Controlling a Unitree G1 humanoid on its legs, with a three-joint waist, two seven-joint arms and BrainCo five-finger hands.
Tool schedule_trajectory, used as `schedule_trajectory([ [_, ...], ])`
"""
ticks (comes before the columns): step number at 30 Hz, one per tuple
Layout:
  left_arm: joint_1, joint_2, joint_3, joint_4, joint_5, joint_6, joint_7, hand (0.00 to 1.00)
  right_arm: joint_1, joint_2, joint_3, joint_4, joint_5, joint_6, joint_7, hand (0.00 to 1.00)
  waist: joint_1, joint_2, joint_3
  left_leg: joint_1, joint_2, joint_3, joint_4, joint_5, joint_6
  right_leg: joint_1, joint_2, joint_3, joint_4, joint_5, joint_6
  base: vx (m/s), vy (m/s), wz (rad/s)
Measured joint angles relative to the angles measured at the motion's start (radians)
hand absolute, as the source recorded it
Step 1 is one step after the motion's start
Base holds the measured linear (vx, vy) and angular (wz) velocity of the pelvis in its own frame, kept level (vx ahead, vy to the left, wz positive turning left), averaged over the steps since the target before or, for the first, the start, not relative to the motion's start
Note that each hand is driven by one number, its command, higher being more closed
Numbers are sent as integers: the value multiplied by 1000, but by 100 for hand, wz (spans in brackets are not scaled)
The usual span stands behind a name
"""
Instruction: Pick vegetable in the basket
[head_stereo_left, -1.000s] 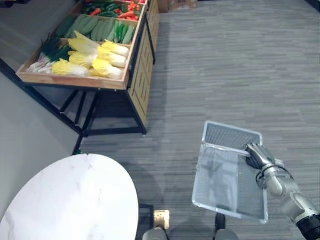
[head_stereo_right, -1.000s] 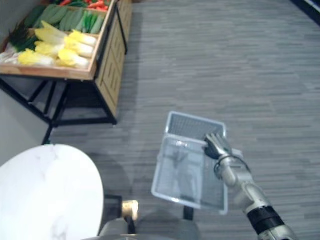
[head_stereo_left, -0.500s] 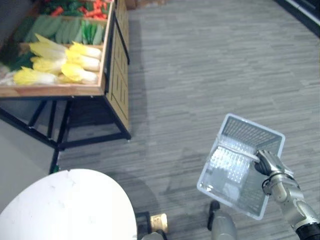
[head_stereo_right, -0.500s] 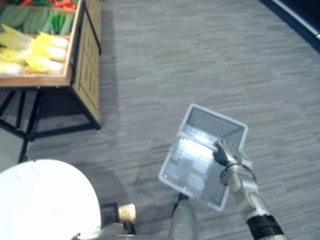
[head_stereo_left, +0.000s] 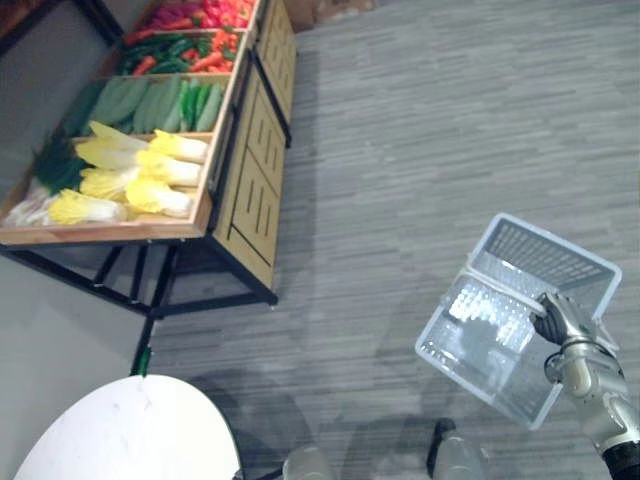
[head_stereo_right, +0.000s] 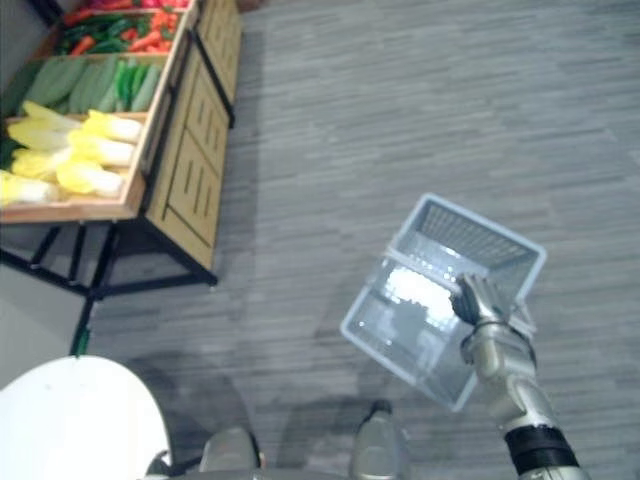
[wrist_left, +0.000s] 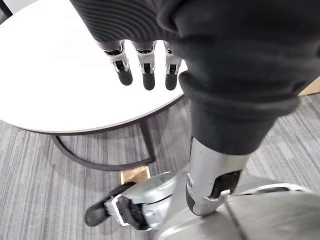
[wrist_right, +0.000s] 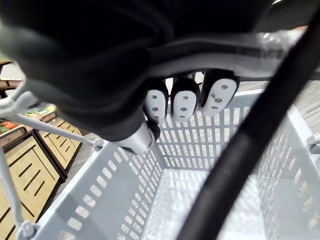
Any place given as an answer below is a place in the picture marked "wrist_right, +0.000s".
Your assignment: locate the right robot hand black cloth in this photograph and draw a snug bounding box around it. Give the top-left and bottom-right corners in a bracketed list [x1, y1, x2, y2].
[0, 0, 273, 155]

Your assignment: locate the grey plastic shopping basket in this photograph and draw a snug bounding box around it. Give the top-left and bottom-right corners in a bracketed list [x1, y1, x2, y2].
[0, 26, 320, 240]

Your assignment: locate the green and orange vegetables pile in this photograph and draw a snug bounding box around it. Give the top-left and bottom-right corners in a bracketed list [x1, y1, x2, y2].
[23, 104, 58, 123]

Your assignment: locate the small wooden display stand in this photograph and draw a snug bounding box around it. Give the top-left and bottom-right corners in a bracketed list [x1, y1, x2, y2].
[34, 118, 84, 171]

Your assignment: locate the red vegetables pile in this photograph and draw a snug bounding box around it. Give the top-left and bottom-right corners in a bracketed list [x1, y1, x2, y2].
[0, 119, 21, 135]

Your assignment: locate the large wooden display stand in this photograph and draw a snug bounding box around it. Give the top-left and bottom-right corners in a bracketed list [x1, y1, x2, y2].
[0, 126, 69, 240]

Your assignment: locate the wooden wall shelf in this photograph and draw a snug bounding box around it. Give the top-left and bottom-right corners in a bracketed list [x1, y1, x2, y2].
[0, 58, 27, 100]

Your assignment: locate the thick black cable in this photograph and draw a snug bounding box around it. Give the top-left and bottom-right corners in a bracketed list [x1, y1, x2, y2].
[176, 9, 320, 240]

